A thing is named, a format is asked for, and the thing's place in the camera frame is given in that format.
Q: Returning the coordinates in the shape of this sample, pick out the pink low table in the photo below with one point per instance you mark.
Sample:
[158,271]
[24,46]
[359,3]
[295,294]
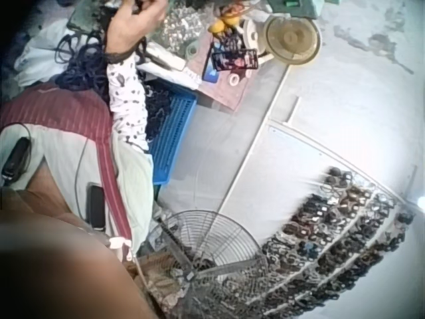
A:
[229,94]

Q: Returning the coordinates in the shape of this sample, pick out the beige table fan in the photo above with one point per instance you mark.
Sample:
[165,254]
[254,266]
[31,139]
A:
[292,40]

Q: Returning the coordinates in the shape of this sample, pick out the black battery pack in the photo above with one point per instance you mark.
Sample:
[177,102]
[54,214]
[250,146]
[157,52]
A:
[96,206]
[15,159]

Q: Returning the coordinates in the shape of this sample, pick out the white flat box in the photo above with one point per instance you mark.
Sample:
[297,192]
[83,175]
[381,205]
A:
[166,58]

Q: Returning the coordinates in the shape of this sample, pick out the green tape roll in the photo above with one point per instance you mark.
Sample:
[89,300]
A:
[192,50]

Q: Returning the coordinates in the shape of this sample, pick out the white tape roll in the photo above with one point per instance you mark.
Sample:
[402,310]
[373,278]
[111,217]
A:
[235,78]

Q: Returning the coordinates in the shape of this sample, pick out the blue plastic crate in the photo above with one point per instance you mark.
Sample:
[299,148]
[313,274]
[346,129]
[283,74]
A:
[176,133]

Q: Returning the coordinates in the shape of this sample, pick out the person's right fingers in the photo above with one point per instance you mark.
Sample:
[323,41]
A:
[151,10]

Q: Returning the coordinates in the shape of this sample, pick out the person's right hand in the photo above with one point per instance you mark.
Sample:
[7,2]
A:
[127,31]

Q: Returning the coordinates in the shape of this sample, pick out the blue card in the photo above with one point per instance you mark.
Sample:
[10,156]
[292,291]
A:
[211,73]

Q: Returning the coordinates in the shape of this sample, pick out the bag of metal parts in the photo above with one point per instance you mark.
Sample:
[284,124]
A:
[181,26]

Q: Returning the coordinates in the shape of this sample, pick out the yellow plastic parts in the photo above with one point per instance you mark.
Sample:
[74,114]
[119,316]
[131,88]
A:
[223,24]

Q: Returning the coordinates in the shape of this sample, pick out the green box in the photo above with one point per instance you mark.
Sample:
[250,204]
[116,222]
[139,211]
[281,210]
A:
[293,7]

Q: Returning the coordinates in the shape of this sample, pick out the black wrist band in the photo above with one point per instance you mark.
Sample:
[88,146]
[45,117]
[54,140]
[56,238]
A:
[118,57]

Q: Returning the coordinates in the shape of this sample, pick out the white plastic bag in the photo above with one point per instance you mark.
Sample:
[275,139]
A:
[38,53]

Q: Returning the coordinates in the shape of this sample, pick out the black phone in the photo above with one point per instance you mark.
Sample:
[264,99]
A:
[234,60]

